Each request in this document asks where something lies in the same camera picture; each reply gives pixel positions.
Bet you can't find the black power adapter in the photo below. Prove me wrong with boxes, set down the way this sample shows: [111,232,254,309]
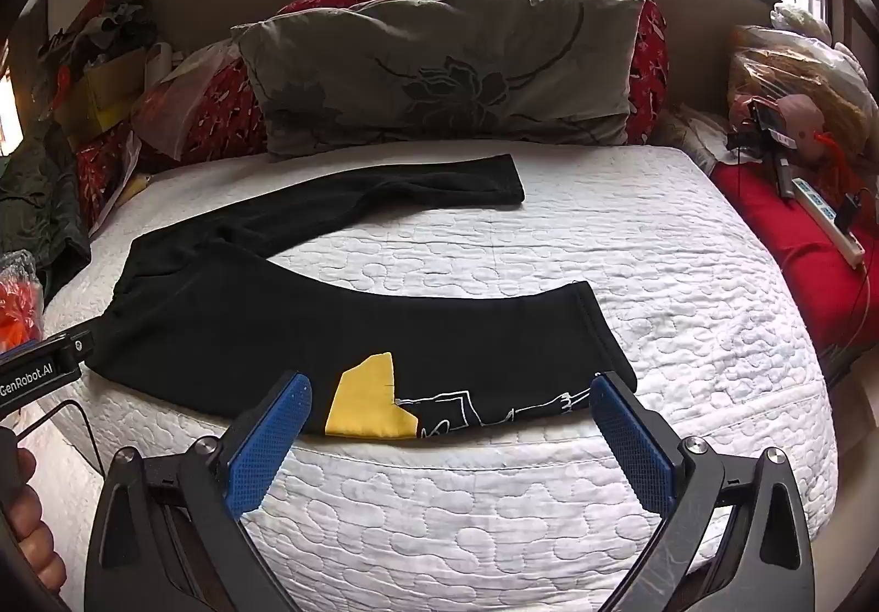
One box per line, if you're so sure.
[834,193,864,230]

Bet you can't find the black pants with yellow patch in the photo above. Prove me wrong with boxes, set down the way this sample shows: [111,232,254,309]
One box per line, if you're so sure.
[81,153,638,441]

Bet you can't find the pile of clothes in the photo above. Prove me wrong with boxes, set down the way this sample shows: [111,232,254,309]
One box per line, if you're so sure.
[41,0,162,70]

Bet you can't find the person's left hand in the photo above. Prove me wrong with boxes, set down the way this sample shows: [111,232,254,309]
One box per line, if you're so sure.
[0,447,68,594]

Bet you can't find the large clear stuffed bag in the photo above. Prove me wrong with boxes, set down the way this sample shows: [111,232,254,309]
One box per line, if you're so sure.
[728,25,878,139]

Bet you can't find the clear plastic bag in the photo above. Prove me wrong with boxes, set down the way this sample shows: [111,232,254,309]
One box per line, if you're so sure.
[130,42,241,161]

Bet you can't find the dark green jacket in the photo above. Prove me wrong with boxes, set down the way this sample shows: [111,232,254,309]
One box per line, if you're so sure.
[0,124,92,305]

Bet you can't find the red floral quilt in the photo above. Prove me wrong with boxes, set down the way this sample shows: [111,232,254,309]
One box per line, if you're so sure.
[75,0,670,235]

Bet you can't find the black cable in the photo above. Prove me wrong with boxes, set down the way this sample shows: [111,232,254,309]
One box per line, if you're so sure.
[14,401,105,480]

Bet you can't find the white power strip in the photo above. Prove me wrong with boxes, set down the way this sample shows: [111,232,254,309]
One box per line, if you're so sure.
[789,176,867,270]

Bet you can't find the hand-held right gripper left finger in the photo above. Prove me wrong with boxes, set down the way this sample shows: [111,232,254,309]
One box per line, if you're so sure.
[84,370,313,612]

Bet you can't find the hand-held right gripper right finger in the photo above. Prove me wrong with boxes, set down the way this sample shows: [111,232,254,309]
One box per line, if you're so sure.
[589,370,816,612]

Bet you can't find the grey floral pillow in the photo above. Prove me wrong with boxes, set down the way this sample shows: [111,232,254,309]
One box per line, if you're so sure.
[230,0,648,160]

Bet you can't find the orange plastic bag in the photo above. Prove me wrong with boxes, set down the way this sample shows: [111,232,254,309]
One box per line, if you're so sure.
[0,249,46,352]

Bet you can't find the red blanket at right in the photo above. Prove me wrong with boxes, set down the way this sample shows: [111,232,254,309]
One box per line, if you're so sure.
[710,162,879,366]

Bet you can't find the yellow cardboard box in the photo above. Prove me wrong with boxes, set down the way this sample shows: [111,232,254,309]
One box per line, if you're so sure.
[55,45,148,136]

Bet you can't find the small camera on tripod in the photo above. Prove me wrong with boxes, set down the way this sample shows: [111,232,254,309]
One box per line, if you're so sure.
[728,97,798,201]

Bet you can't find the white quilted bed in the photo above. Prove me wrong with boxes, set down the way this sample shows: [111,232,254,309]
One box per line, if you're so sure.
[14,138,842,612]

